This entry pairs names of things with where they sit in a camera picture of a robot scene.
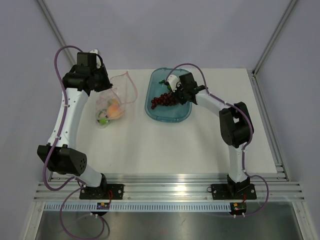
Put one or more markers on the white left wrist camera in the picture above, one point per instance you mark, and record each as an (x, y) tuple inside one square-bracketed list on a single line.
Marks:
[(94, 51)]

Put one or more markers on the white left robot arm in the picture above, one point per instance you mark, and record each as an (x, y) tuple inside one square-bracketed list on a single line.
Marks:
[(59, 154)]

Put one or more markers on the left aluminium frame post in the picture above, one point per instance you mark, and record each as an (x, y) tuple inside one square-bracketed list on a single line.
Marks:
[(49, 18)]

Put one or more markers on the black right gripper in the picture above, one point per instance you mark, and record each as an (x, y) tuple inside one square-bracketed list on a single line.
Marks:
[(182, 102)]

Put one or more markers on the aluminium rail base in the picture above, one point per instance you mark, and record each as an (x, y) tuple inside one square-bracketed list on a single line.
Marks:
[(194, 187)]

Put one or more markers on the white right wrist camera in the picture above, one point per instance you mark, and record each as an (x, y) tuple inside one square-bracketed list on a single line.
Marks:
[(175, 79)]

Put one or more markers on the aluminium frame post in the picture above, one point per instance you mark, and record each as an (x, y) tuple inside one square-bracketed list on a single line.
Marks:
[(49, 18), (292, 4)]

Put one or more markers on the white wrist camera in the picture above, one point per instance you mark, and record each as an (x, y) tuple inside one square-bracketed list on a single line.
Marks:
[(94, 51), (175, 79)]

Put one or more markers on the teal plastic tray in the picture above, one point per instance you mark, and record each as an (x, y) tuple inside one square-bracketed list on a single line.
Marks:
[(164, 113)]

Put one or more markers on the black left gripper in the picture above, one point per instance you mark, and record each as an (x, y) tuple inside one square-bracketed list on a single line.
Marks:
[(106, 85)]

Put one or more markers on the right aluminium frame post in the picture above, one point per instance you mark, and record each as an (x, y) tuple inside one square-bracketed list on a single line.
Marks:
[(292, 4)]

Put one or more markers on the white slotted cable duct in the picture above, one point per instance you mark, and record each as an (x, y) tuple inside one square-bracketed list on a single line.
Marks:
[(211, 207)]

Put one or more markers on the purple toy grape bunch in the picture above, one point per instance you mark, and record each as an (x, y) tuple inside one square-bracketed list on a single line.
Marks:
[(165, 99)]

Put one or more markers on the toy mango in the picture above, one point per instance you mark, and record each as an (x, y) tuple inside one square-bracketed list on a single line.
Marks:
[(169, 84)]

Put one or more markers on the clear zip top bag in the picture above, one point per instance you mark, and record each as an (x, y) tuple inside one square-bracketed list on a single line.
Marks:
[(123, 90)]

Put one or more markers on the orange toy peach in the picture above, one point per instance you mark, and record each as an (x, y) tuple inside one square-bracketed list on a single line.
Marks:
[(114, 109)]

